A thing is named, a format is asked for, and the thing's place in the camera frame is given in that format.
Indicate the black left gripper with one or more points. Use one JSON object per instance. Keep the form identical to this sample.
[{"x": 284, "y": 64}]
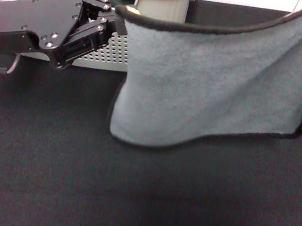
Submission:
[{"x": 40, "y": 16}]

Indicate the grey yellow towel black edge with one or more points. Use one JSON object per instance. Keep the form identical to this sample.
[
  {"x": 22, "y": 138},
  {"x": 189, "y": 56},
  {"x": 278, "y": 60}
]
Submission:
[{"x": 214, "y": 79}]

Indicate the grey perforated plastic storage box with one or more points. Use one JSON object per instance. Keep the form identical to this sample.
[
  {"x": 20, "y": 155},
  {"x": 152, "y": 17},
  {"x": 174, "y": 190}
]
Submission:
[{"x": 166, "y": 5}]

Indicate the black tablecloth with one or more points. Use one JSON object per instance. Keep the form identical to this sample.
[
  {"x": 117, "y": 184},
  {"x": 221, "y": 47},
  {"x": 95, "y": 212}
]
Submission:
[{"x": 128, "y": 194}]

